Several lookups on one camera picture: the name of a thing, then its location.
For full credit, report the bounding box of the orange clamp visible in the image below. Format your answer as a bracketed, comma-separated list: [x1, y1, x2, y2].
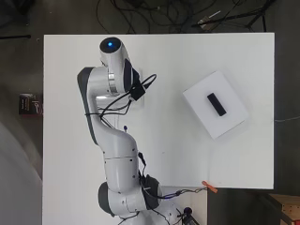
[201, 180, 218, 194]

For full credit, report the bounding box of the black round knob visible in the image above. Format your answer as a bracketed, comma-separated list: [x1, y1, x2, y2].
[182, 206, 200, 225]

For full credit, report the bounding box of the dark red box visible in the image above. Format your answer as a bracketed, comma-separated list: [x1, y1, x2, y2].
[18, 93, 44, 116]

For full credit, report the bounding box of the black tripod stand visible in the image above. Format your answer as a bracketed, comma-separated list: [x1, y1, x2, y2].
[190, 0, 278, 33]

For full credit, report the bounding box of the black rod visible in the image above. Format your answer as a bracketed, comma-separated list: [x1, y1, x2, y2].
[0, 34, 32, 40]

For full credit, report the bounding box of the wooden crate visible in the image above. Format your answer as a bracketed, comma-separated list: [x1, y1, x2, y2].
[268, 193, 300, 225]

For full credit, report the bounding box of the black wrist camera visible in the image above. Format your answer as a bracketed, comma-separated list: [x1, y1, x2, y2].
[128, 83, 147, 101]

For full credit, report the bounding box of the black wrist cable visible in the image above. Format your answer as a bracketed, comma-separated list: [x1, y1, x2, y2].
[84, 73, 158, 129]

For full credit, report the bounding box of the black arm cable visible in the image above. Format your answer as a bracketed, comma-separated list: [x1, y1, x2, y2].
[137, 151, 209, 225]

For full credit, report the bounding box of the tangle of black floor cables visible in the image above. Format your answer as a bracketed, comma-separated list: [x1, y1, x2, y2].
[95, 0, 219, 35]

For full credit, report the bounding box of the silver bracket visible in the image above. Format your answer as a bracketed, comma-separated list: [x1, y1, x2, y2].
[197, 10, 222, 31]

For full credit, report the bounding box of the thin white cable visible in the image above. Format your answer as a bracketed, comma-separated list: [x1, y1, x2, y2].
[274, 115, 300, 123]

